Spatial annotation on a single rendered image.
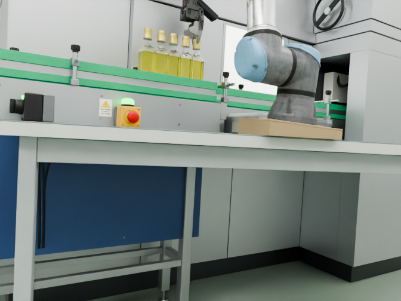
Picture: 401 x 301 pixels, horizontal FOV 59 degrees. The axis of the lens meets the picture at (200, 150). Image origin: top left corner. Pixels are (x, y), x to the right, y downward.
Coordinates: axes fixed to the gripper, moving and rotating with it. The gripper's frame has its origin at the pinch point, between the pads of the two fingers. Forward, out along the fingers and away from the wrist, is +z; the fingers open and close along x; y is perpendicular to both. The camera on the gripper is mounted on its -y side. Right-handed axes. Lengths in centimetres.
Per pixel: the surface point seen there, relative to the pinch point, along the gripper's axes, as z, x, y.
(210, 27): -11.7, -13.2, -12.7
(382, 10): -31, 12, -101
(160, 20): -9.3, -10.4, 13.8
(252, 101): 23.4, 1.0, -30.3
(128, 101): 31, 25, 35
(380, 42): -14, 12, -101
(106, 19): -5.5, -11.1, 37.1
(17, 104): 35, 29, 68
